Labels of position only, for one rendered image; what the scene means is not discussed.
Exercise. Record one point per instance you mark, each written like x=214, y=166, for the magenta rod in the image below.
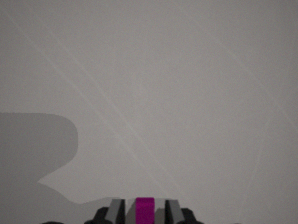
x=145, y=210

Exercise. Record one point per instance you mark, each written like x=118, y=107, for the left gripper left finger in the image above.
x=115, y=214

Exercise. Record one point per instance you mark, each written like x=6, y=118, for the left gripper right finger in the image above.
x=175, y=215

